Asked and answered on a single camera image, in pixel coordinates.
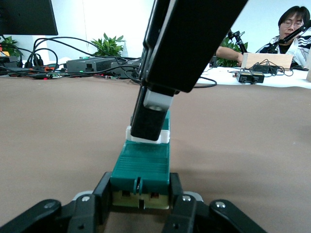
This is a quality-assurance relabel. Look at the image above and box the black desktop device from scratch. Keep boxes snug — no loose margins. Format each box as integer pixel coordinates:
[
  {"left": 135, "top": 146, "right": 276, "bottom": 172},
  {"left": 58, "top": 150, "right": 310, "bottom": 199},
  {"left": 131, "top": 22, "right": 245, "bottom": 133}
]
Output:
[{"left": 0, "top": 56, "right": 23, "bottom": 71}]

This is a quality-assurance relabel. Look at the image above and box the black boom rod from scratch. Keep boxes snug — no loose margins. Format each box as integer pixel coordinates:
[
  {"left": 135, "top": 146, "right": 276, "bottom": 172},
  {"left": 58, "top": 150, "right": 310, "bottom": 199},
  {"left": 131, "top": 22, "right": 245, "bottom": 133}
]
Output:
[{"left": 278, "top": 20, "right": 311, "bottom": 45}]

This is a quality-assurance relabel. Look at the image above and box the black articulated stand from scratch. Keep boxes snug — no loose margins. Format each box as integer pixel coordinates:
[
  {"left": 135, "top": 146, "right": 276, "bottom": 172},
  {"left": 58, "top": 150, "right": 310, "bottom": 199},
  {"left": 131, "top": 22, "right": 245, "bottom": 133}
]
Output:
[{"left": 227, "top": 30, "right": 246, "bottom": 53}]

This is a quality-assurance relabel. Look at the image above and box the light wooden box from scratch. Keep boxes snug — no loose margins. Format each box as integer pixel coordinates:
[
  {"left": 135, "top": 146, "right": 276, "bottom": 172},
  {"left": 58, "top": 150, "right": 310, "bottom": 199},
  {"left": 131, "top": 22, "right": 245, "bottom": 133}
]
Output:
[{"left": 241, "top": 52, "right": 294, "bottom": 69}]

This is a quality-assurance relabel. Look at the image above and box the bare person forearm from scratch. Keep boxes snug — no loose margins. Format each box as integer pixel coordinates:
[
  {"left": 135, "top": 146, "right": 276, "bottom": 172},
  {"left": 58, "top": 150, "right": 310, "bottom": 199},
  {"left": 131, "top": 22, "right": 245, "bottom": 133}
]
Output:
[{"left": 215, "top": 45, "right": 240, "bottom": 64}]

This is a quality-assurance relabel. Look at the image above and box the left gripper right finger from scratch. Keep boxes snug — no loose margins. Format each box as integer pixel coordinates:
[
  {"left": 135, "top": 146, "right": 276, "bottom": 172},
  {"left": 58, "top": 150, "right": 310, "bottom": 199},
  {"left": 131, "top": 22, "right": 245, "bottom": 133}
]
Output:
[{"left": 160, "top": 172, "right": 268, "bottom": 233}]

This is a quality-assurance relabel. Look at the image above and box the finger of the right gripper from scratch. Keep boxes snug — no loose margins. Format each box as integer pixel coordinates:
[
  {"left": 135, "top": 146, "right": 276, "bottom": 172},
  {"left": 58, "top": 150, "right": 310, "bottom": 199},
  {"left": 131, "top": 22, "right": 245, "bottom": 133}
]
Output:
[{"left": 130, "top": 0, "right": 249, "bottom": 143}]

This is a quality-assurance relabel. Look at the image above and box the person with glasses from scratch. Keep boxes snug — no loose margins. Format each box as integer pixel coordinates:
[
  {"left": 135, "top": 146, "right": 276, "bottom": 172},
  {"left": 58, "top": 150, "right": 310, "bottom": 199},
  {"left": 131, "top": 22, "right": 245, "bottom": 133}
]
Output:
[{"left": 257, "top": 5, "right": 311, "bottom": 71}]

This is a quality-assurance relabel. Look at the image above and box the black cable loop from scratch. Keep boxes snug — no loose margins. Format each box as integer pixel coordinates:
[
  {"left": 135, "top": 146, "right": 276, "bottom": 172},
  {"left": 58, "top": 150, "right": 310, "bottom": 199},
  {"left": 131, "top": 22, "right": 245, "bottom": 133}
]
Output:
[{"left": 23, "top": 36, "right": 95, "bottom": 73}]

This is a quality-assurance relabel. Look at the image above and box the dark grey electronics box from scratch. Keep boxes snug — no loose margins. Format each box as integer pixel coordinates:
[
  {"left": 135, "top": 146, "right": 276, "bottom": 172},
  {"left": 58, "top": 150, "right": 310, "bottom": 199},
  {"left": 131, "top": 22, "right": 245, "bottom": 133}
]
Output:
[
  {"left": 66, "top": 56, "right": 118, "bottom": 73},
  {"left": 109, "top": 57, "right": 142, "bottom": 80}
]

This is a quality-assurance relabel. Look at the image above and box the green potted plant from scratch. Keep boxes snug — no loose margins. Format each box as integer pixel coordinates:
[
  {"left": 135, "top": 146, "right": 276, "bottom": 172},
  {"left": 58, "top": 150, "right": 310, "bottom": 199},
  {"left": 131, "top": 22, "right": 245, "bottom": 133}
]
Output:
[
  {"left": 0, "top": 35, "right": 24, "bottom": 58},
  {"left": 90, "top": 33, "right": 126, "bottom": 58},
  {"left": 217, "top": 36, "right": 249, "bottom": 67}
]

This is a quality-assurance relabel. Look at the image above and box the black computer monitor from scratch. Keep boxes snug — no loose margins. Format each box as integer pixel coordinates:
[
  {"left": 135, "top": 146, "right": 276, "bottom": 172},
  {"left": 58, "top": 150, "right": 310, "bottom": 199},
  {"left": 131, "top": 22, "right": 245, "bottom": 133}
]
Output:
[{"left": 0, "top": 0, "right": 59, "bottom": 36}]

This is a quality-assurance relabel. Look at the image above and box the black looped cable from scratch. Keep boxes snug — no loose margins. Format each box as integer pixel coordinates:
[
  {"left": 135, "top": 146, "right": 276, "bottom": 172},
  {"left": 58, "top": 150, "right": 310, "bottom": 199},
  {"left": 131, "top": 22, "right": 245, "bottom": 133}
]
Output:
[{"left": 196, "top": 74, "right": 218, "bottom": 88}]

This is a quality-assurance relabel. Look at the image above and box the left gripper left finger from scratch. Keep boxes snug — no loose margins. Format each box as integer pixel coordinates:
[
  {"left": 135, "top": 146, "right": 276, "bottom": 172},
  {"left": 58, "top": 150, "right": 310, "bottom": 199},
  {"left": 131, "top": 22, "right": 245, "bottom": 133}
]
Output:
[{"left": 0, "top": 171, "right": 114, "bottom": 233}]

